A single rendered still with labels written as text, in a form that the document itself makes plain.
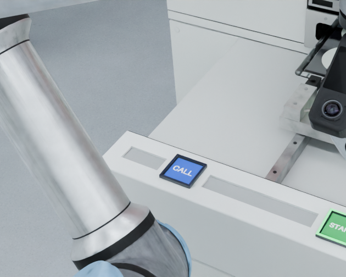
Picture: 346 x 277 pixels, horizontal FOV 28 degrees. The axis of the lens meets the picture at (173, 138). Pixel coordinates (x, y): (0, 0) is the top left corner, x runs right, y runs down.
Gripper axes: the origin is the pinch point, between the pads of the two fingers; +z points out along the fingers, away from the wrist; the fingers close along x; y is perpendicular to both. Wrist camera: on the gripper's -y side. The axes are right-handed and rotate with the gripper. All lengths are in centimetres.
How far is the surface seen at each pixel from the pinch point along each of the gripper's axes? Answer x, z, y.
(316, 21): 27, 19, 57
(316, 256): 1.7, 16.4, -4.0
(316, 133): 15.0, 24.0, 29.1
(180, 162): 27.3, 14.2, 2.0
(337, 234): 0.1, 14.2, -0.7
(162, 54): 130, 111, 145
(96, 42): 163, 111, 140
